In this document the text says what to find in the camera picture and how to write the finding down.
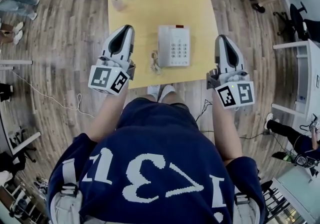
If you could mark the white desk telephone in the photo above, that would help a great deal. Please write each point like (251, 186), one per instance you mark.
(175, 45)

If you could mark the black office chair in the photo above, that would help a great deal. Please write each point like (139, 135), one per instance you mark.
(297, 20)

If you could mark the glass top table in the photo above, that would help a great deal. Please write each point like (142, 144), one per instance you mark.
(297, 193)

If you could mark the person's white right shoe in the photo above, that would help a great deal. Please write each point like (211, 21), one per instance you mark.
(167, 91)

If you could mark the white frame table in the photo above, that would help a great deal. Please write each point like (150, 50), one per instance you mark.
(22, 143)

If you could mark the pink flower vase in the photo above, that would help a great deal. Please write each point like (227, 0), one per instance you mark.
(118, 4)

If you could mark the white curved table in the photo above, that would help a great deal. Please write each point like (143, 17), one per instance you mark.
(308, 73)

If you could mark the person's white shoe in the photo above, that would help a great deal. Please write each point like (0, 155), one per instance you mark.
(153, 90)
(167, 91)

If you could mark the person's leg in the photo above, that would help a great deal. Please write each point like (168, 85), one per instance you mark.
(173, 98)
(151, 98)

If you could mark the person's right forearm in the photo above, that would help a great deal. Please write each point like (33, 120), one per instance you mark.
(226, 133)

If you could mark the person's left leg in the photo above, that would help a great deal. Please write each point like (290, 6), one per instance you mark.
(151, 98)

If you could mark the person's right leg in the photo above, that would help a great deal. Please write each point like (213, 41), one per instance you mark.
(173, 98)

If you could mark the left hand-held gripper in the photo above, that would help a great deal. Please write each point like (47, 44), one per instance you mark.
(120, 54)

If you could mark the person's left forearm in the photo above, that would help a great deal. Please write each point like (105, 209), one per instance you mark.
(106, 115)

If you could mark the person's white left shoe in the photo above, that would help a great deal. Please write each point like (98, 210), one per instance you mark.
(153, 90)

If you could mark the yellow wooden desk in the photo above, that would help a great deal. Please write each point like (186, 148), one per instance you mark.
(160, 5)

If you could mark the person's navy printed shirt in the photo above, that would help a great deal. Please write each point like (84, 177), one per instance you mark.
(150, 163)

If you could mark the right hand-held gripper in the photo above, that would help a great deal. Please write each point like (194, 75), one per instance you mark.
(226, 68)

